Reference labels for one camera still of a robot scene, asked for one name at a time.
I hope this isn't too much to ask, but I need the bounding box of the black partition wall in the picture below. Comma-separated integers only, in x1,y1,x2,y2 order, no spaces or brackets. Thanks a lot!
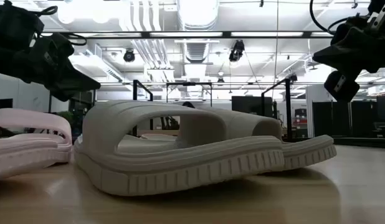
312,95,385,139

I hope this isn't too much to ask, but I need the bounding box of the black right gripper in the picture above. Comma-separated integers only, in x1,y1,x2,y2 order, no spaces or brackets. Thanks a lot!
313,16,385,75

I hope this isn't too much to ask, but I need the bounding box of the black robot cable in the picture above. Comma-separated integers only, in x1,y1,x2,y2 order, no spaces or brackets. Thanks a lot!
309,0,349,35
33,5,87,47

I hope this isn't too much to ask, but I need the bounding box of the pink rubber slide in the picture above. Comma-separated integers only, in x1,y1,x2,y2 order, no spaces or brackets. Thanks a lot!
0,108,74,181

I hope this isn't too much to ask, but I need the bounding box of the black hanging spotlight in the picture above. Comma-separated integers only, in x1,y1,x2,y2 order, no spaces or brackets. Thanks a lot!
123,49,136,63
228,39,245,63

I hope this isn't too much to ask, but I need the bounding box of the grey rubber slide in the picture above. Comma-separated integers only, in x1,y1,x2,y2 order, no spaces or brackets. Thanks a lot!
192,106,338,172
73,100,286,197

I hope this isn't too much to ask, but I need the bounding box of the black monitor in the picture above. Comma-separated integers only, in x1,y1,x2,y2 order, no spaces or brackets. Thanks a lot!
231,95,274,118

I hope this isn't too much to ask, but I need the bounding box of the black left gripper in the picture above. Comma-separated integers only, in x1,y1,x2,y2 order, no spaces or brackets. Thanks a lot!
0,32,102,102

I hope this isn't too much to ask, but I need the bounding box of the black aluminium rig frame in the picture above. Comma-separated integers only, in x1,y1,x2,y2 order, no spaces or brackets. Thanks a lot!
39,30,335,40

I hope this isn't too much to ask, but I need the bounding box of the black metal shelf frame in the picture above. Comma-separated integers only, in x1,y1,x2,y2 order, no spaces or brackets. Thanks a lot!
132,77,293,143

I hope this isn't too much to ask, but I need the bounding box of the red parts bin rack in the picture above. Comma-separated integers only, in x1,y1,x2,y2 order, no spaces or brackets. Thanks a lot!
293,108,308,130

